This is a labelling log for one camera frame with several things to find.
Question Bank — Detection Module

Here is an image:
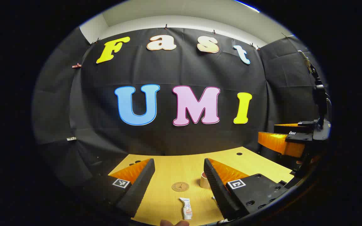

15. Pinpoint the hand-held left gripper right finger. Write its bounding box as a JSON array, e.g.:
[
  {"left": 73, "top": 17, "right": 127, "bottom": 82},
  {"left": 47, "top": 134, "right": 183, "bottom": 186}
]
[{"left": 204, "top": 158, "right": 290, "bottom": 221}]

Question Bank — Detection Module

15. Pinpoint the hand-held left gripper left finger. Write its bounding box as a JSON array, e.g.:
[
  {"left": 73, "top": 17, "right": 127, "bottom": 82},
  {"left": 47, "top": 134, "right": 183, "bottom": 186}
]
[{"left": 77, "top": 158, "right": 156, "bottom": 218}]

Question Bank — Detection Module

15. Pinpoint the beige cup with handle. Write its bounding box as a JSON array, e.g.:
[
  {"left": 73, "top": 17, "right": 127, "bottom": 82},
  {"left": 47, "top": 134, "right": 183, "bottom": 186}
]
[{"left": 200, "top": 172, "right": 213, "bottom": 189}]

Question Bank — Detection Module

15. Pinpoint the round cork coaster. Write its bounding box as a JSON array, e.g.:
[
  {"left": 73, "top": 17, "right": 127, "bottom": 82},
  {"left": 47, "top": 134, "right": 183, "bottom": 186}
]
[{"left": 172, "top": 182, "right": 190, "bottom": 192}]

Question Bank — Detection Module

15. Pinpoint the white toothpaste tube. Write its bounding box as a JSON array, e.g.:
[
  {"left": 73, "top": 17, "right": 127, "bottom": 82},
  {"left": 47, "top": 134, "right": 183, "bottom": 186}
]
[{"left": 179, "top": 197, "right": 193, "bottom": 220}]

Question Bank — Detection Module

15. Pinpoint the wooden desktop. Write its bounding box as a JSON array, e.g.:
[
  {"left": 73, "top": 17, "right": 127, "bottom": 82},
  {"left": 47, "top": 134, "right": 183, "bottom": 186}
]
[{"left": 107, "top": 146, "right": 294, "bottom": 226}]

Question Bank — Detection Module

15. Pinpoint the black backdrop cloth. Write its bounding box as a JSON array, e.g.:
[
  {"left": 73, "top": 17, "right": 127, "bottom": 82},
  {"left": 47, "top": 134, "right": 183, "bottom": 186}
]
[{"left": 32, "top": 27, "right": 330, "bottom": 189}]

